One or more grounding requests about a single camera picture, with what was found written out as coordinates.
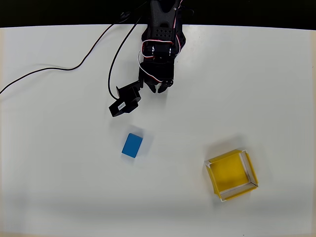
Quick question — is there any black camera cable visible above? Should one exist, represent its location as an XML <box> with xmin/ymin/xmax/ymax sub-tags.
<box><xmin>0</xmin><ymin>11</ymin><xmax>149</xmax><ymax>100</ymax></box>

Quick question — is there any black camera with white label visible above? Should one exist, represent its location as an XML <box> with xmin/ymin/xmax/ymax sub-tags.
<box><xmin>109</xmin><ymin>80</ymin><xmax>144</xmax><ymax>118</ymax></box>

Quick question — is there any yellow open box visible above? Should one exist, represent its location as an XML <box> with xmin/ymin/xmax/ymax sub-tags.
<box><xmin>204</xmin><ymin>149</ymin><xmax>259</xmax><ymax>202</ymax></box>

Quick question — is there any blue rectangular block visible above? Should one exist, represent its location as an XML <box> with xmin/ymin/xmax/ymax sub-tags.
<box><xmin>121</xmin><ymin>133</ymin><xmax>144</xmax><ymax>158</ymax></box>

